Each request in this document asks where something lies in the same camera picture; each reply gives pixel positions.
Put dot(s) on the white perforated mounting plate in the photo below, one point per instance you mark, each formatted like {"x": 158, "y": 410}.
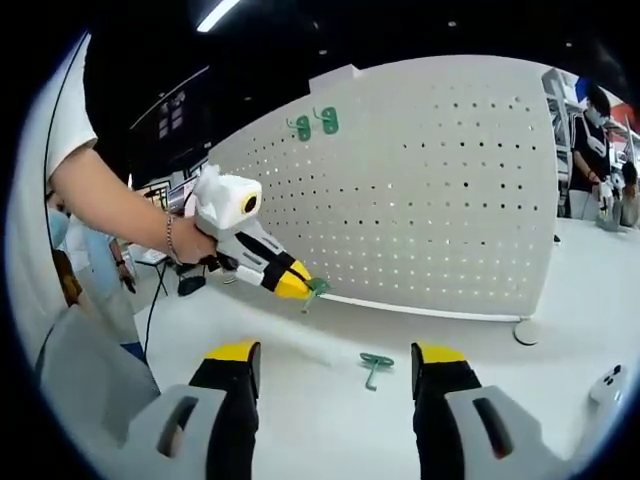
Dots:
{"x": 425, "y": 225}

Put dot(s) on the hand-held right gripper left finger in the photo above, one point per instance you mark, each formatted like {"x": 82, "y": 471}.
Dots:
{"x": 142, "y": 450}

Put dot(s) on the grey metal storage shelf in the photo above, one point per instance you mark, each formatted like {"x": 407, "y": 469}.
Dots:
{"x": 564, "y": 130}

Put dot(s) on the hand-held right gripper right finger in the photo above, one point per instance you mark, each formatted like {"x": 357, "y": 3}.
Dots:
{"x": 530, "y": 450}

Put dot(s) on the green hook assembly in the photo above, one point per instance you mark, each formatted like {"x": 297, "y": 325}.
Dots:
{"x": 329, "y": 119}
{"x": 302, "y": 127}
{"x": 320, "y": 285}
{"x": 376, "y": 361}

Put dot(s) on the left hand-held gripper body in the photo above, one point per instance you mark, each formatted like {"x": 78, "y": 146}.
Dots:
{"x": 222, "y": 205}

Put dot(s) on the operator in white shirt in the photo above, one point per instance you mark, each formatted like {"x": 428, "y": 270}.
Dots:
{"x": 40, "y": 175}

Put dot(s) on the linear ceiling light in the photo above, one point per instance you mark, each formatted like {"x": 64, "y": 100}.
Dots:
{"x": 215, "y": 15}

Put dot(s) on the large black display screen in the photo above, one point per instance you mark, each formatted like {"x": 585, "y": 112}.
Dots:
{"x": 172, "y": 117}

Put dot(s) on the person's left hand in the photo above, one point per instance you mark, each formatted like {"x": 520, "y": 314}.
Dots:
{"x": 192, "y": 245}

